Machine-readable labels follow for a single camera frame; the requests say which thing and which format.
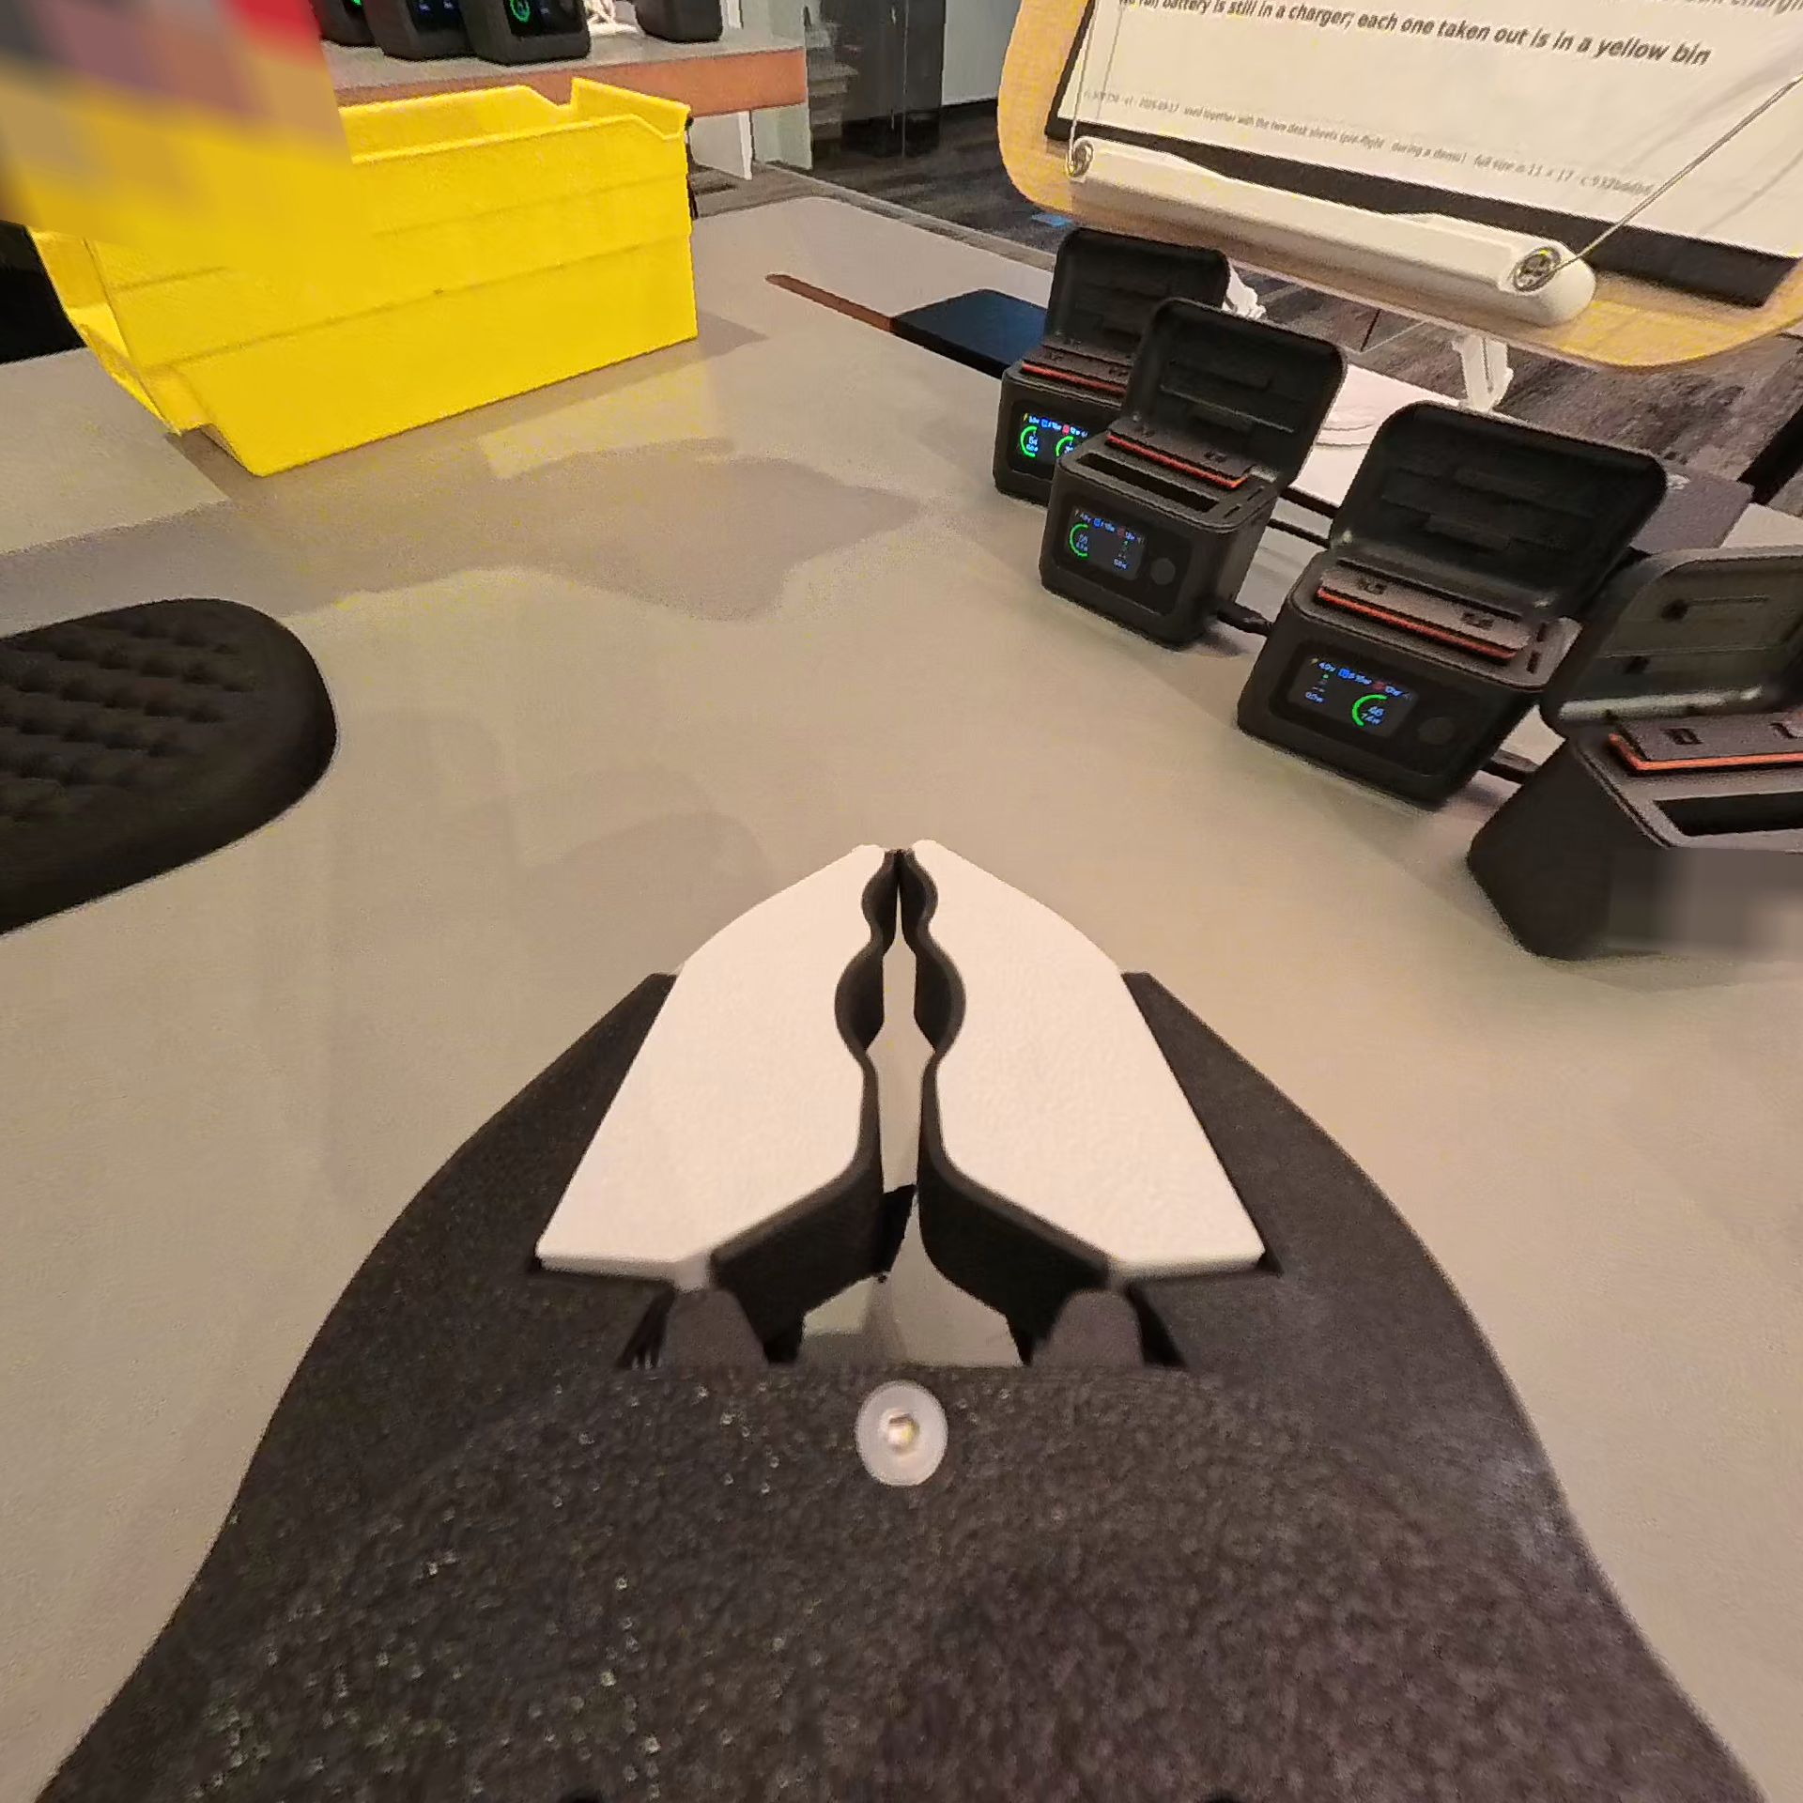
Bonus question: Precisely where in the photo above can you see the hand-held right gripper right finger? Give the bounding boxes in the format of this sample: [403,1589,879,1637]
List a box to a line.
[908,839,1270,1312]

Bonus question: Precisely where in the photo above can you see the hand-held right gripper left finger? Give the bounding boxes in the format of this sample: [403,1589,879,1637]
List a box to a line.
[534,839,908,1300]

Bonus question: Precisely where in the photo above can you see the white instruction sheet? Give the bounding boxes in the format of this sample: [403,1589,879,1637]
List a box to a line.
[1047,0,1803,310]

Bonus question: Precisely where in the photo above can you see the wooden sign board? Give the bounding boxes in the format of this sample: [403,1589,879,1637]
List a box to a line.
[998,0,1803,376]

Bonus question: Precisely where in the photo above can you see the white stand base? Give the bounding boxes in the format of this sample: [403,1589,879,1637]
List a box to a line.
[1310,293,1610,465]

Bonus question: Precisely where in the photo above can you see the dark flat pad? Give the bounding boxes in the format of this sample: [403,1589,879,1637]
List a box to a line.
[896,290,1068,376]

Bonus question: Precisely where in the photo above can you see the yellow plastic bin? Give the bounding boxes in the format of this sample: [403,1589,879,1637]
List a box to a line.
[31,80,698,478]

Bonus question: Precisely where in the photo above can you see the black multi-port power hub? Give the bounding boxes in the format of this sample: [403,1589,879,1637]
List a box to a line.
[1645,465,1762,564]

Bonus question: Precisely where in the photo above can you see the black quilted pad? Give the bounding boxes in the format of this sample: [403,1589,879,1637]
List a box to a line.
[0,603,336,937]

